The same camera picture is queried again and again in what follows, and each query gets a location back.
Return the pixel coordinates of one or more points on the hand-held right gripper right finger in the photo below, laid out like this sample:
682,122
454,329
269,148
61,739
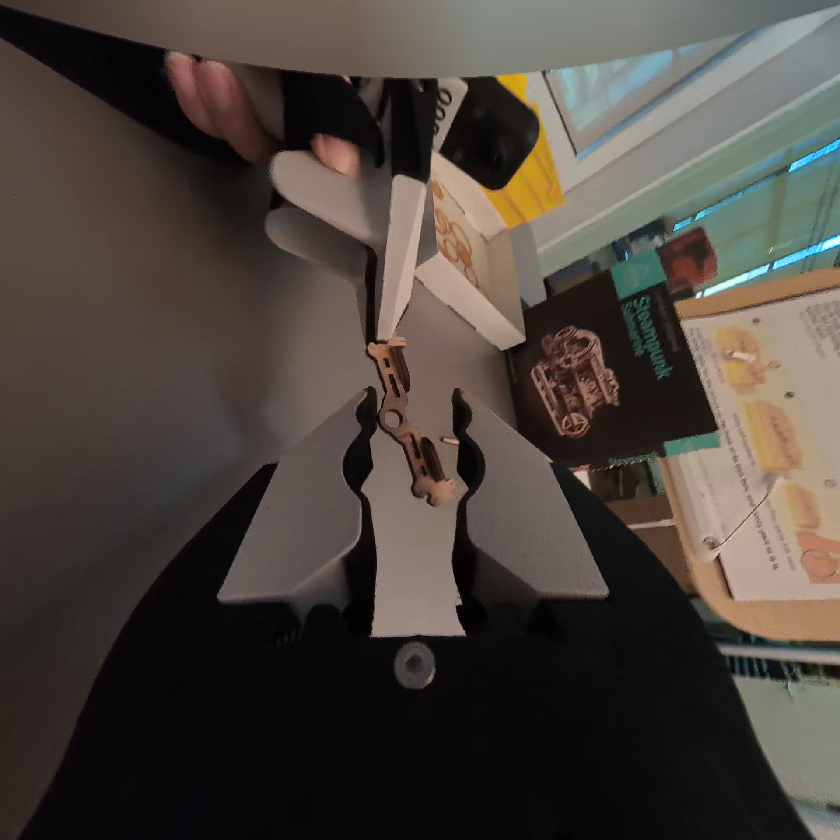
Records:
531,525

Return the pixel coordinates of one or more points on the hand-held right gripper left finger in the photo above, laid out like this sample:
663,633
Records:
295,525

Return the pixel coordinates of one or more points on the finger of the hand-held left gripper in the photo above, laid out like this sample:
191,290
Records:
403,249
334,223

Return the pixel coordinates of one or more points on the long slotted wooden model part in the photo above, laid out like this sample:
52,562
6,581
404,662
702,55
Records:
384,353

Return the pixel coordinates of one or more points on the black model kit box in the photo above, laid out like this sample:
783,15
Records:
590,328

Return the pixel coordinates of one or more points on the person's left hand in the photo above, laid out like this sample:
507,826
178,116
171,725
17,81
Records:
223,105

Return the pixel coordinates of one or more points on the white cardboard box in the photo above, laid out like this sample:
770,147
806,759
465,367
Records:
472,295

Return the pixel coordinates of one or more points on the small wooden peg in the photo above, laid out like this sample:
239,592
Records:
450,441

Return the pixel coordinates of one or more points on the yellow plastic bin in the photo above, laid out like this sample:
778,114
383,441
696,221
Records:
538,190

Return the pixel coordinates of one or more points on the wooden display board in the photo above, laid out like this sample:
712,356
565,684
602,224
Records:
754,617

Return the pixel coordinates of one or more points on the white instruction poster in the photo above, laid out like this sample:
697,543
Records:
774,525

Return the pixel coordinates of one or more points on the window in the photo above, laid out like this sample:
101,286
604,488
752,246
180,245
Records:
656,85

